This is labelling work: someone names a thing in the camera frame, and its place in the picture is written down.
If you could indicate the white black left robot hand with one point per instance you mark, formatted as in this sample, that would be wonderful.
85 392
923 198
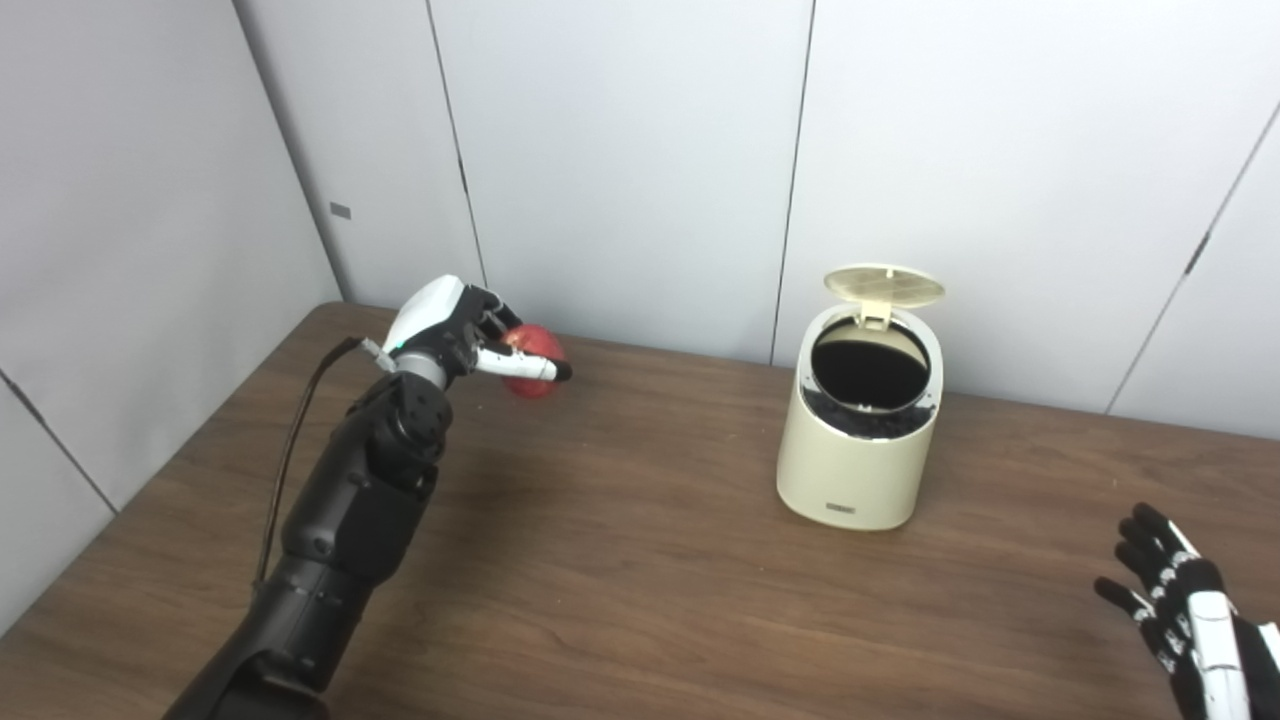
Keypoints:
430 320

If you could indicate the black bin liner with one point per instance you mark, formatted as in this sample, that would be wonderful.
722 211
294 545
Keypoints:
870 425

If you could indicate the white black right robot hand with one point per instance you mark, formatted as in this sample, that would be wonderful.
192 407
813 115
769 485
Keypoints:
1210 640

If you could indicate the cream-colored bin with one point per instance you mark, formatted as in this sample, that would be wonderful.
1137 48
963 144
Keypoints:
850 470

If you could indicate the red apple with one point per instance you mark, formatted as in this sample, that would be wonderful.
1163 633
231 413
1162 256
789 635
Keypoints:
538 342

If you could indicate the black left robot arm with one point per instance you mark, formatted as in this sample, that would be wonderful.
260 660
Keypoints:
350 520

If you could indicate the black wall panel hinge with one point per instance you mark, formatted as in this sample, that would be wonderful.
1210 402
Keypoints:
1197 253
464 182

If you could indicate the round cream bin lid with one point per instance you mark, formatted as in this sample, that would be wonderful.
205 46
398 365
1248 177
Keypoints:
883 283

